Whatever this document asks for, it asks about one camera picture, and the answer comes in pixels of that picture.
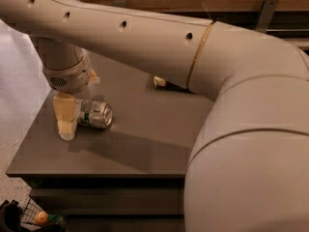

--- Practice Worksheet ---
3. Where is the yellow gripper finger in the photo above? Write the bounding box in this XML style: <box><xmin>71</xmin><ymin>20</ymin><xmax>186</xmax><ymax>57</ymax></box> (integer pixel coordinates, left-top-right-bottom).
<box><xmin>53</xmin><ymin>93</ymin><xmax>77</xmax><ymax>141</ymax></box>
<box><xmin>89</xmin><ymin>69</ymin><xmax>100</xmax><ymax>84</ymax></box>

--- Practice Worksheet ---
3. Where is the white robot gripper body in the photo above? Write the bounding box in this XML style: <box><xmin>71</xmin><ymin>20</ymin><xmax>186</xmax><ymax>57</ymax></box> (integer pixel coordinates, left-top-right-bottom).
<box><xmin>30</xmin><ymin>37</ymin><xmax>91</xmax><ymax>94</ymax></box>

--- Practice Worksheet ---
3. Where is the silver green 7up can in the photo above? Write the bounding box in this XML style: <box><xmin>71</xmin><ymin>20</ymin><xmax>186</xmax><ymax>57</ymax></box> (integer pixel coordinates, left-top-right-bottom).
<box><xmin>76</xmin><ymin>99</ymin><xmax>113</xmax><ymax>130</ymax></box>

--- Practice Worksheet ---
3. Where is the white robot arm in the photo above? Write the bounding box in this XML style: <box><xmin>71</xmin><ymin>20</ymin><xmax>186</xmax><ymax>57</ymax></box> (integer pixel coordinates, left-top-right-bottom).
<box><xmin>0</xmin><ymin>0</ymin><xmax>309</xmax><ymax>232</ymax></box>

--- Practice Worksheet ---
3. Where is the brown sea salt chip bag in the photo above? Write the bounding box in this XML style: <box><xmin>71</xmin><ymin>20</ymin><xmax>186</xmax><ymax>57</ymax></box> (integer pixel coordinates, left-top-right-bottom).
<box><xmin>154</xmin><ymin>76</ymin><xmax>167</xmax><ymax>88</ymax></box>

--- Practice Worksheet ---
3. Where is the grey drawer cabinet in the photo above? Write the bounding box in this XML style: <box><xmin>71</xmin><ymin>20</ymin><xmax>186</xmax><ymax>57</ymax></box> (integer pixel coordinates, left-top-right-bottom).
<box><xmin>7</xmin><ymin>54</ymin><xmax>212</xmax><ymax>232</ymax></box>

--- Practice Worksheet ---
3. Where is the orange fruit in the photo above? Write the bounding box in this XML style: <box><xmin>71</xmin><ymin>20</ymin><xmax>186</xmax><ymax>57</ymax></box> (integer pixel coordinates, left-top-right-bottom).
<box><xmin>35</xmin><ymin>211</ymin><xmax>49</xmax><ymax>226</ymax></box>

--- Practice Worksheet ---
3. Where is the black wire basket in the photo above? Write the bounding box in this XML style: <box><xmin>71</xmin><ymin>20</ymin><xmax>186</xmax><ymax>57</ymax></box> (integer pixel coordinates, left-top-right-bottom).
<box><xmin>21</xmin><ymin>198</ymin><xmax>67</xmax><ymax>232</ymax></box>

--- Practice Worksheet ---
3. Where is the right metal bracket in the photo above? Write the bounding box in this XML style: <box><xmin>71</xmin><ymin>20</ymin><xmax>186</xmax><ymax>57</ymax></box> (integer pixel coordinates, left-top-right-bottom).
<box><xmin>255</xmin><ymin>0</ymin><xmax>279</xmax><ymax>33</ymax></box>

